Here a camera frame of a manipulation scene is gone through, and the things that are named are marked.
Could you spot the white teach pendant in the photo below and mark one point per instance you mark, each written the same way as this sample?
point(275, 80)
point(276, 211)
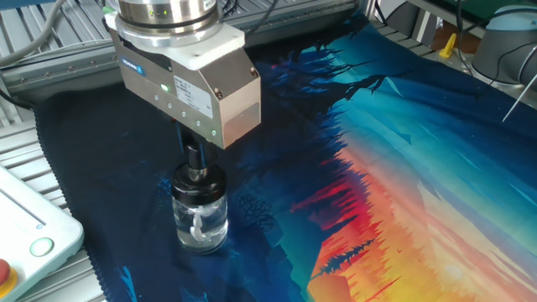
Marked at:
point(25, 235)

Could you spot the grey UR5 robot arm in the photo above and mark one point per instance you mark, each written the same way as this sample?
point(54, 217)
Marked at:
point(176, 25)

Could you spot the colourful sunset print cloth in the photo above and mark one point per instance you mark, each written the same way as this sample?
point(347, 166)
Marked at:
point(377, 189)

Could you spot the clear glass jar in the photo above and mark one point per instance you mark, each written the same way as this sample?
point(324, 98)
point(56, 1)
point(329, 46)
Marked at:
point(200, 232)

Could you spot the aluminium rail with screws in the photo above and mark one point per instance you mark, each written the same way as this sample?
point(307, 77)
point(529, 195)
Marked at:
point(63, 71)

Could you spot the silver Schunk gripper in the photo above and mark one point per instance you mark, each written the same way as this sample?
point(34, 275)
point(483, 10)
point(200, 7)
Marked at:
point(189, 96)

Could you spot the black knobbed jar lid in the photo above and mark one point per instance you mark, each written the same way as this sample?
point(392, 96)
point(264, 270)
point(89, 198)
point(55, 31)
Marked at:
point(198, 184)

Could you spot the small yellow plastic object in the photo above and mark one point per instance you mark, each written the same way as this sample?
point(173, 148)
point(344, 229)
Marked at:
point(448, 48)

